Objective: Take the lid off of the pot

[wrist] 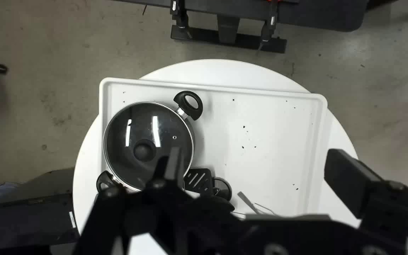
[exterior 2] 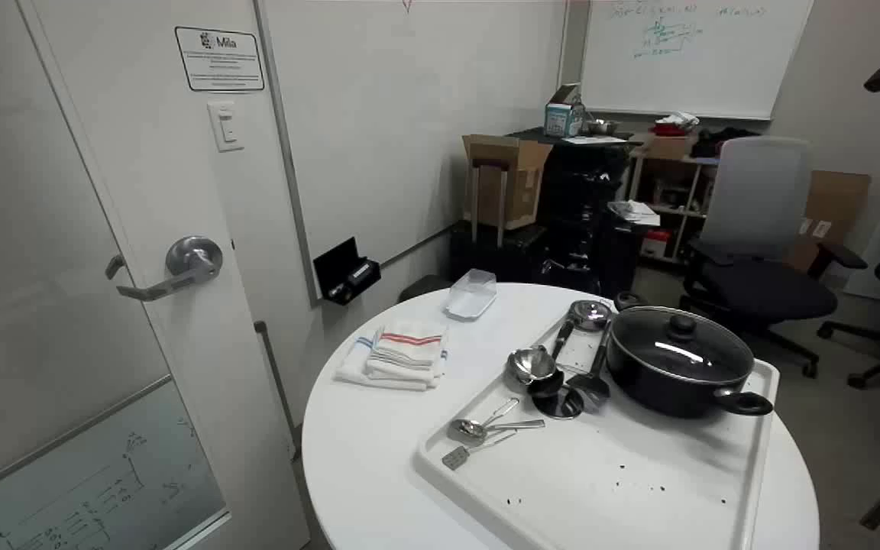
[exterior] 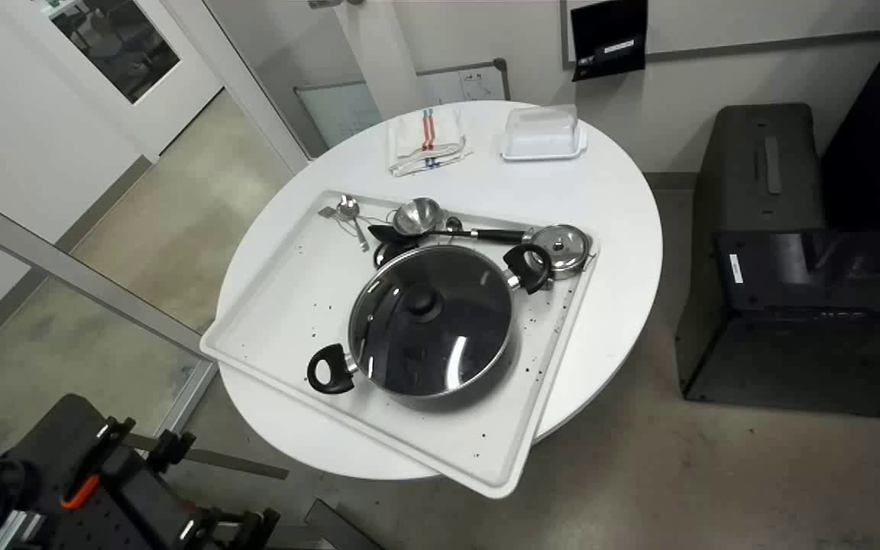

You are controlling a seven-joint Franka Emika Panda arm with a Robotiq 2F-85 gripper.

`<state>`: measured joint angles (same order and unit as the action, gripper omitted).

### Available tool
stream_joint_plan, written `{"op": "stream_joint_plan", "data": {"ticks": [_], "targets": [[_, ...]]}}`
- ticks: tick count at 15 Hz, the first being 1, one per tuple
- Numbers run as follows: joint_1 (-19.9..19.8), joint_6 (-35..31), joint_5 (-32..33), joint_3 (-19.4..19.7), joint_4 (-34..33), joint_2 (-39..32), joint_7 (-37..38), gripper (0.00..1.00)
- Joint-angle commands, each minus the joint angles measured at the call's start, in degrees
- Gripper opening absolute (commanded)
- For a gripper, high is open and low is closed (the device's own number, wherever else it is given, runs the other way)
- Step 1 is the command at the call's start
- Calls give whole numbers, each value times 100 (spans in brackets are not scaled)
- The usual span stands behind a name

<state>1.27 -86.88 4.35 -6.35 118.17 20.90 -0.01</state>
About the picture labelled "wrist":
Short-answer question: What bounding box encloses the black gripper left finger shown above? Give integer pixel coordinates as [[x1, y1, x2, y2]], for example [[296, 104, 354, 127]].
[[74, 146, 236, 255]]

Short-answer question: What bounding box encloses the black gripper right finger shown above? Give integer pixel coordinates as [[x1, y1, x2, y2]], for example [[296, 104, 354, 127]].
[[324, 149, 408, 247]]

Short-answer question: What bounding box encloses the glass pot lid black knob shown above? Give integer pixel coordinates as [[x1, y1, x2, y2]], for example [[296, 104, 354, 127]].
[[102, 101, 195, 193]]

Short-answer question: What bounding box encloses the black slotted spatula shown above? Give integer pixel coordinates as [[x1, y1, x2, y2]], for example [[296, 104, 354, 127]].
[[184, 168, 236, 203]]

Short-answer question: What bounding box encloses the white plastic tray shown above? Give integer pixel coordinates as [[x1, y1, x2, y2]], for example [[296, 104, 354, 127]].
[[96, 77, 330, 224]]

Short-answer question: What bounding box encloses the black cart with clamps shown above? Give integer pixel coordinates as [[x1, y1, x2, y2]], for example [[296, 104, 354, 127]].
[[113, 0, 371, 54]]

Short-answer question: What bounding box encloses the metal strainer with black handle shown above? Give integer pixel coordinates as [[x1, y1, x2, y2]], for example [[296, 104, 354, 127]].
[[235, 190, 279, 217]]

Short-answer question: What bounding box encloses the dark pot with black handles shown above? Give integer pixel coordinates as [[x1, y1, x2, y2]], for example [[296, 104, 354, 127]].
[[95, 90, 205, 196]]

